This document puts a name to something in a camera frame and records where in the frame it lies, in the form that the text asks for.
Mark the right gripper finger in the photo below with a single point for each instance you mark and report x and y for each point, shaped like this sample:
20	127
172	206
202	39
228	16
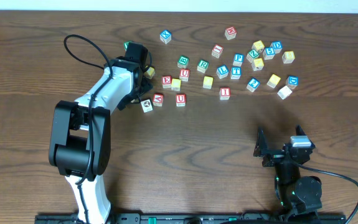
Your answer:
300	132
261	146

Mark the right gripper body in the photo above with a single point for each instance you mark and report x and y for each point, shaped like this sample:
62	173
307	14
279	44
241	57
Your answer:
278	156

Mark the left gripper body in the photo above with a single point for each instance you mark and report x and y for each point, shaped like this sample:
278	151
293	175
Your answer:
147	84

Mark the red E block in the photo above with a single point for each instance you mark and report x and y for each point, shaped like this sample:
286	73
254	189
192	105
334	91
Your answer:
166	81

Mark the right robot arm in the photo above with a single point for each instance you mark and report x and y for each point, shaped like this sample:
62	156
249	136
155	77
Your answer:
299	195

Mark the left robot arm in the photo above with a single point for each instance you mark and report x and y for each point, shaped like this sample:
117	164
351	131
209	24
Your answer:
80	142

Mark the green F block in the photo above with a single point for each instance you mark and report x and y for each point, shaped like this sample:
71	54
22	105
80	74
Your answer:
126	44

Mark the yellow O block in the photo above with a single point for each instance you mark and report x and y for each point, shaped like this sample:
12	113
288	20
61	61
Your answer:
150	72

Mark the blue X block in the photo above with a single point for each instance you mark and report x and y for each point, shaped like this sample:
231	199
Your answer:
165	36

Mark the white block right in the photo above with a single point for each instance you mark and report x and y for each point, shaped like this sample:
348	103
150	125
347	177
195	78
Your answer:
284	92

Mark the green B block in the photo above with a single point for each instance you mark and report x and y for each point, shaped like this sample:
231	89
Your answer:
183	62

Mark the yellow block beside E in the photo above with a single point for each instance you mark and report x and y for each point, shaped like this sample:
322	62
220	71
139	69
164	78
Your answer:
176	84

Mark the blue D block lower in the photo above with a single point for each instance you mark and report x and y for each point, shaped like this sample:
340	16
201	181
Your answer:
292	82

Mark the blue d block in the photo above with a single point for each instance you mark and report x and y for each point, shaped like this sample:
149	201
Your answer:
292	82
276	46

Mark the red A block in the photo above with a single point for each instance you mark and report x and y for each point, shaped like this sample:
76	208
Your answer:
158	99

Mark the red U block upper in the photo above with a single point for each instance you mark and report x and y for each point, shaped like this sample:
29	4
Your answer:
184	75

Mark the red u block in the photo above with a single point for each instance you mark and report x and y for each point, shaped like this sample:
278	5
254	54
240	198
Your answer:
184	75
180	100

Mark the white soccer ball block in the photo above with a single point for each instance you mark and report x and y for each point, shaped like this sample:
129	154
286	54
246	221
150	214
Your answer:
147	105

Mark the blue 2 block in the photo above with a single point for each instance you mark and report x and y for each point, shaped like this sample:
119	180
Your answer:
253	84

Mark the red U block lower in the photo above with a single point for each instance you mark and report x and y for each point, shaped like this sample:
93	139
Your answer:
180	100

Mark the red I block lower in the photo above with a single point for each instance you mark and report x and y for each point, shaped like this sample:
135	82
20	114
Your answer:
224	93

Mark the red i block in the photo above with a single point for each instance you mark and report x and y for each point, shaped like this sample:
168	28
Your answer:
224	93
217	51

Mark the green R block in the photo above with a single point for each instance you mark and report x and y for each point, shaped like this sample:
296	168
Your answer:
202	66

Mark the yellow 8 block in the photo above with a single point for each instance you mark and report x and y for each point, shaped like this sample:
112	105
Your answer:
288	57

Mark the plain yellow block centre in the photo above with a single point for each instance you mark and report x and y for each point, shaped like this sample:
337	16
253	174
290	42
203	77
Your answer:
208	82

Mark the yellow block below Z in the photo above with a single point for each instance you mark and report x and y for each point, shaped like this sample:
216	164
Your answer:
257	64

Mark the blue T block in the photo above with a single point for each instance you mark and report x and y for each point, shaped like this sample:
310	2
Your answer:
236	73

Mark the red I block upper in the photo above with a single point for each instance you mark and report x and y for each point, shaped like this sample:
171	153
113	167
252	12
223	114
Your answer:
217	51

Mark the blue 5 block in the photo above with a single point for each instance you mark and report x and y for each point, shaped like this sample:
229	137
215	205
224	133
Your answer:
268	53

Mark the blue L block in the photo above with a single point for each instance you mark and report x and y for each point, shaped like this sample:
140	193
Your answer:
222	71

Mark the blue D block upper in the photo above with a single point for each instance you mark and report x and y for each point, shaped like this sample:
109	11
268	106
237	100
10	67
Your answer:
276	46

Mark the green Z block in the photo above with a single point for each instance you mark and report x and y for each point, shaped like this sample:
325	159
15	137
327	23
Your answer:
252	55

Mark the blue P block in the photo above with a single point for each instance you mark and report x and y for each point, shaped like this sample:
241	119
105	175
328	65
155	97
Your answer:
238	60

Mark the yellow block top right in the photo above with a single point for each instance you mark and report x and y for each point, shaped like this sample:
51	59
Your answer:
258	46

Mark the red block top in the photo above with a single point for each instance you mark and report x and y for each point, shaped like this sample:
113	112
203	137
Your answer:
230	33

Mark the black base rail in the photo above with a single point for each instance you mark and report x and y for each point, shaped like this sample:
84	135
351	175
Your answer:
135	218

